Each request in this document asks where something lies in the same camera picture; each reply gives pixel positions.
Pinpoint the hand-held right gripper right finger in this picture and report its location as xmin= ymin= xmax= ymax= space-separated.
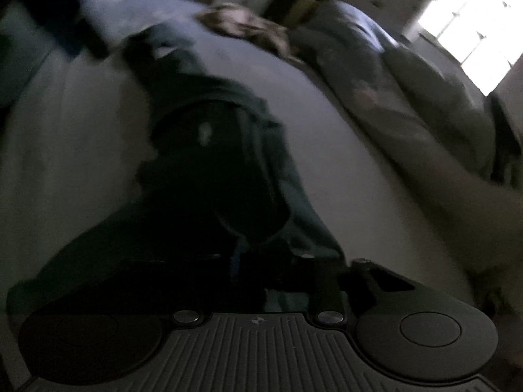
xmin=263 ymin=252 xmax=414 ymax=325

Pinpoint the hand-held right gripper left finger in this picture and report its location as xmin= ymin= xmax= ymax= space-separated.
xmin=110 ymin=248 xmax=263 ymax=326

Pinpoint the white rumpled duvet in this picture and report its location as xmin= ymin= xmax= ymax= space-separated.
xmin=347 ymin=90 xmax=523 ymax=217

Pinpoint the brown patterned cloth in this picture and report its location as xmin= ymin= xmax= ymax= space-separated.
xmin=195 ymin=3 xmax=304 ymax=63

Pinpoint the teal cloth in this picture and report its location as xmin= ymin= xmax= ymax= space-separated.
xmin=0 ymin=2 xmax=56 ymax=109

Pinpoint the window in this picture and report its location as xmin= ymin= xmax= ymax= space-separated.
xmin=416 ymin=0 xmax=523 ymax=95

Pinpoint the teal t-shirt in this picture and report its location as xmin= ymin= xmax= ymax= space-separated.
xmin=7 ymin=22 xmax=348 ymax=317

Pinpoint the grey-blue duvet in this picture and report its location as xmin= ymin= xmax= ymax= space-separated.
xmin=289 ymin=0 xmax=504 ymax=180

